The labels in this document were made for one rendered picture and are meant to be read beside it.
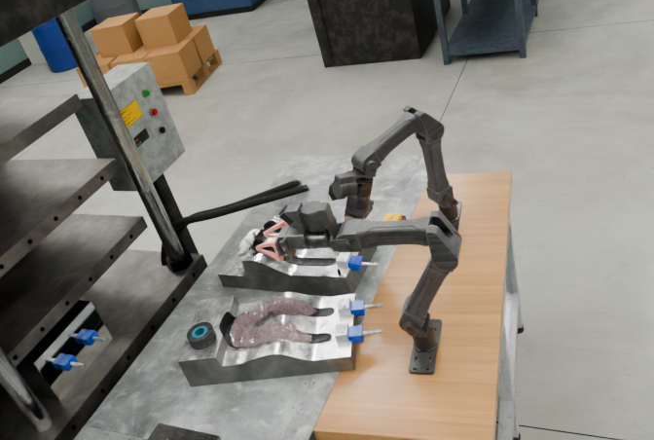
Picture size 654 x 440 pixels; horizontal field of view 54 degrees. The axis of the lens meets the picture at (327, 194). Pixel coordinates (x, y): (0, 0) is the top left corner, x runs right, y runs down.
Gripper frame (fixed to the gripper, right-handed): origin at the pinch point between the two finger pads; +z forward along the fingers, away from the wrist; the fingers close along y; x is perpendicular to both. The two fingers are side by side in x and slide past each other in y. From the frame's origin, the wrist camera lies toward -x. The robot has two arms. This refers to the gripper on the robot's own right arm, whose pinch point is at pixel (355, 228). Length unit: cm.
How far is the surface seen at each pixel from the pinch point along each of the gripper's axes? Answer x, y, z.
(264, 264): -23.6, 18.1, 13.3
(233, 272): -36.3, 15.9, 24.2
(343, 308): 8.9, 29.6, 7.3
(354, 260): 4.6, 10.9, 4.1
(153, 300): -63, 25, 43
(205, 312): -31, 41, 20
